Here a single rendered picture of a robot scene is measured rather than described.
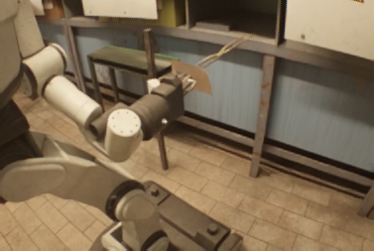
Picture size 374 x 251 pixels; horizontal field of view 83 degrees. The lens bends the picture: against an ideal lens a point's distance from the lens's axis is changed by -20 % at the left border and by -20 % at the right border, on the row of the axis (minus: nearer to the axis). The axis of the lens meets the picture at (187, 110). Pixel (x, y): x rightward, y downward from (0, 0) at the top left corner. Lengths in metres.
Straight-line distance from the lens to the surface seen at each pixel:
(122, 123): 0.51
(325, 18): 0.96
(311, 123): 1.35
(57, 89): 0.59
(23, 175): 0.51
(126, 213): 0.73
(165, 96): 0.60
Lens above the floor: 1.22
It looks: 34 degrees down
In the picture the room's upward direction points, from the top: 3 degrees counter-clockwise
